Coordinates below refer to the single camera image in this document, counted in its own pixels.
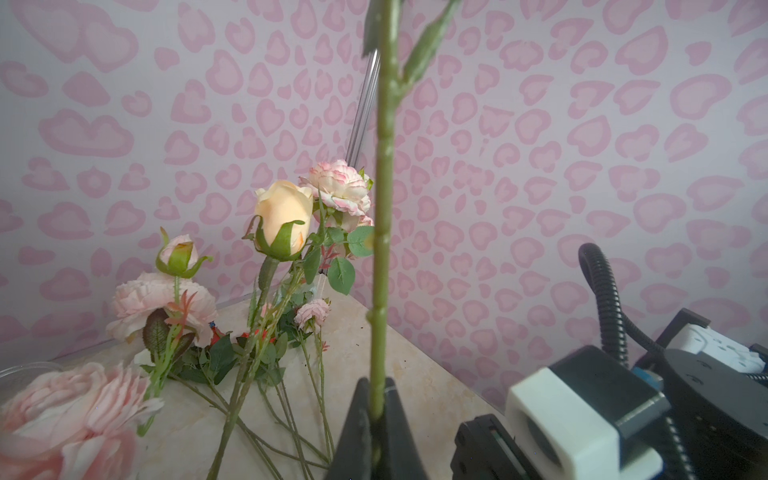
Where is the peach rose stem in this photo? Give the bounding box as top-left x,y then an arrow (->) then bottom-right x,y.
207,180 -> 313,479

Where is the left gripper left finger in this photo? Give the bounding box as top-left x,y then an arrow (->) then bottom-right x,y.
325,378 -> 372,480

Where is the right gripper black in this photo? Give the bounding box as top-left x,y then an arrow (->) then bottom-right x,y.
450,414 -> 541,480

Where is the right aluminium frame strut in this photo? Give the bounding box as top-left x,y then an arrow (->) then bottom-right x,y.
345,50 -> 380,168

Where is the striped pink peony branch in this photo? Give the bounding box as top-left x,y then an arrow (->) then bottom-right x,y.
299,159 -> 374,295

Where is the right black corrugated cable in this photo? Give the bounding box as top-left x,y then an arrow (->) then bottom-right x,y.
577,242 -> 700,480

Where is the pink peony flower stem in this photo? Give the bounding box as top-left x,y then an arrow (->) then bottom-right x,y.
1,362 -> 164,479

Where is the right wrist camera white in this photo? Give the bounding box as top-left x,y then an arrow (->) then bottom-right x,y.
505,346 -> 671,479

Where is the small mixed roses spray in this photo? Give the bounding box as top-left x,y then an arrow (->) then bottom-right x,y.
171,277 -> 335,479

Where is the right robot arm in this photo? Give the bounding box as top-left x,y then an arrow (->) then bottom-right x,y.
451,309 -> 767,479

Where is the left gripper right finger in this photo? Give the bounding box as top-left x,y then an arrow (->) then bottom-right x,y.
382,377 -> 428,480

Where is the clear glass cylinder vase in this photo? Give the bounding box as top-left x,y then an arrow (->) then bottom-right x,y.
0,362 -> 63,404

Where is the small pink bud sprig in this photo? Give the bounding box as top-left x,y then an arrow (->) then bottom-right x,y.
107,229 -> 218,400

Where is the large red rose stem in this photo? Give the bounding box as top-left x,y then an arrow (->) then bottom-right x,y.
363,1 -> 461,423

